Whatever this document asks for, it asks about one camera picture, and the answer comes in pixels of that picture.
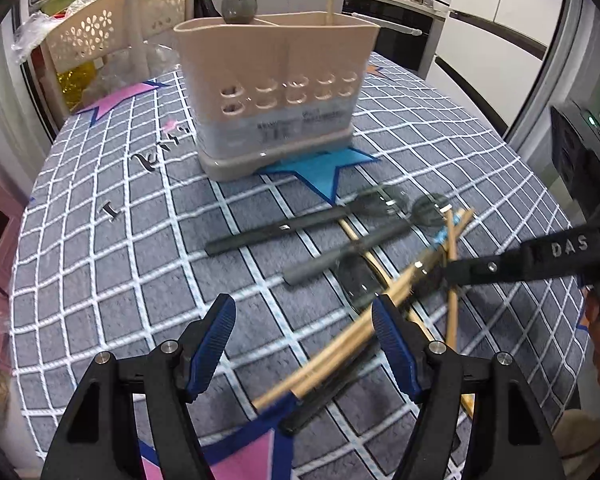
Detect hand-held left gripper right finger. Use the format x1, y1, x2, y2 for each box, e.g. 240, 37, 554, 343
371, 294, 566, 480

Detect yellow oil bottle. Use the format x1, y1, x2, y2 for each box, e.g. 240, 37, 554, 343
57, 57, 106, 111

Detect black built-in oven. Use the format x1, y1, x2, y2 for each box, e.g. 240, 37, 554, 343
341, 0, 437, 73

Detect beige perforated plastic basket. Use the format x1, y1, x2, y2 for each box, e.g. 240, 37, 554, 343
42, 0, 197, 126

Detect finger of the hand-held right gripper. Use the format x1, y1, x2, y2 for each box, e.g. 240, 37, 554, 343
440, 247, 531, 286

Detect grey checked tablecloth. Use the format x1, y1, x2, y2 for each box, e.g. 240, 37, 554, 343
10, 52, 591, 480

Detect clear plastic bags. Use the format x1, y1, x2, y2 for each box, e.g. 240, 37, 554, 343
12, 0, 106, 56

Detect white refrigerator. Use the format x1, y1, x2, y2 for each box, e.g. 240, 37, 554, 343
450, 0, 566, 61

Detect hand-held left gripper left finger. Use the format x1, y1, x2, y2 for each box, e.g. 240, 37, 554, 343
40, 293, 237, 480

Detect beige plastic utensil holder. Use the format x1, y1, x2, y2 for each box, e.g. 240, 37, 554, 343
172, 11, 382, 181

